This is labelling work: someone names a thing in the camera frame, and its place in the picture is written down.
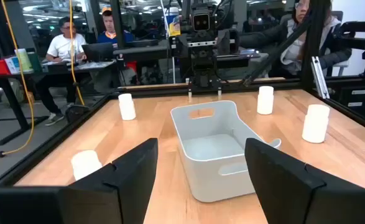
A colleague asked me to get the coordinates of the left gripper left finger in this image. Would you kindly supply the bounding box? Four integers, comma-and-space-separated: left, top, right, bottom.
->
0, 138, 159, 224

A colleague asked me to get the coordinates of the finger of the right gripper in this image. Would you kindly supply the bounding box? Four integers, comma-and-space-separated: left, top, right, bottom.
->
169, 34, 189, 59
216, 29, 241, 56

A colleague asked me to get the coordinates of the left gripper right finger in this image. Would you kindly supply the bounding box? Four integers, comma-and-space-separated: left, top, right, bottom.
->
244, 138, 365, 224

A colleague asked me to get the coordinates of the white pill bottle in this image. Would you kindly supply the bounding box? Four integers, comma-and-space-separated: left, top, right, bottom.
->
118, 93, 137, 121
256, 85, 275, 116
70, 149, 103, 182
301, 104, 331, 144

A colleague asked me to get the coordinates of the white plastic basket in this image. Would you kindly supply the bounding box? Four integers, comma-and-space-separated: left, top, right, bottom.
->
170, 100, 282, 203

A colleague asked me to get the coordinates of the blue yellow carton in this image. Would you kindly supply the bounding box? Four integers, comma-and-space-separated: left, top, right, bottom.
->
165, 6, 182, 37

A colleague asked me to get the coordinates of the person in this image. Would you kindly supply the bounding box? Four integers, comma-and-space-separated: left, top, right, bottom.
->
35, 16, 88, 127
239, 0, 353, 78
96, 6, 136, 47

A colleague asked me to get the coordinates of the black laptop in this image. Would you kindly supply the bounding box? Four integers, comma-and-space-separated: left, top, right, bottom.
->
81, 42, 115, 63

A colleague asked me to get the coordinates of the silver aluminium bar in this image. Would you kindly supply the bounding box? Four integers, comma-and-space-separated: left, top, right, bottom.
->
311, 55, 331, 100

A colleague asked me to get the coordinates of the black drawer cabinet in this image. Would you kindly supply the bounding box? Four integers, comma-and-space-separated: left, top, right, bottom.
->
337, 83, 365, 119

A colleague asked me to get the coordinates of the black desk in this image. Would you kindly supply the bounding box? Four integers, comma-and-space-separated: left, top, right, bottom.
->
0, 60, 118, 147

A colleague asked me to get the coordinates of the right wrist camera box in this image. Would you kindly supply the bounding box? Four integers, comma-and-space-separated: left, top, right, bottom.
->
192, 9, 211, 32

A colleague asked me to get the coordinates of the yellow cable with black plug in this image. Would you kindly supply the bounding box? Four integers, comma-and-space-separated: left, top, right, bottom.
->
0, 0, 36, 160

